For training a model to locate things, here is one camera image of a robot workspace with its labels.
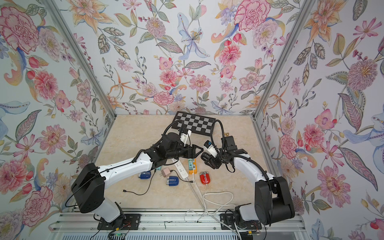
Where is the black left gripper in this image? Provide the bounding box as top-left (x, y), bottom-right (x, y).
top-left (166, 142), bottom-right (204, 159)

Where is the pink usb charger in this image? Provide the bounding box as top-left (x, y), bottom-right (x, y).
top-left (161, 168), bottom-right (171, 178)

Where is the white power strip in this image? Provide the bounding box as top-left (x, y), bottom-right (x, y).
top-left (175, 162), bottom-right (189, 180)

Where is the orange power strip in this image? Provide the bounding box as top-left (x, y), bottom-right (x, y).
top-left (188, 159), bottom-right (197, 175)

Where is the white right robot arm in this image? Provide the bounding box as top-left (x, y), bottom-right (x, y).
top-left (201, 136), bottom-right (295, 228)

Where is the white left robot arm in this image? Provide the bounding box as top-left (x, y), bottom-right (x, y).
top-left (71, 130), bottom-right (197, 230)

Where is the black silver chessboard box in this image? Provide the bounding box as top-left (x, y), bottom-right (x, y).
top-left (172, 112), bottom-right (216, 136)

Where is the black blue shaver cable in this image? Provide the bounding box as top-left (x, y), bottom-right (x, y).
top-left (122, 169), bottom-right (157, 196)

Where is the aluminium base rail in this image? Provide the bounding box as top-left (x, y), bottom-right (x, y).
top-left (48, 209), bottom-right (310, 240)

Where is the aluminium frame post right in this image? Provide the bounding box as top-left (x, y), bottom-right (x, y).
top-left (253, 1), bottom-right (314, 121)

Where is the aluminium frame post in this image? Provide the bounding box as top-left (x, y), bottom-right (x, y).
top-left (253, 1), bottom-right (314, 121)
top-left (42, 0), bottom-right (117, 122)

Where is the aluminium frame post left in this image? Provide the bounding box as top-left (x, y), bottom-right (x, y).
top-left (42, 0), bottom-right (117, 122)

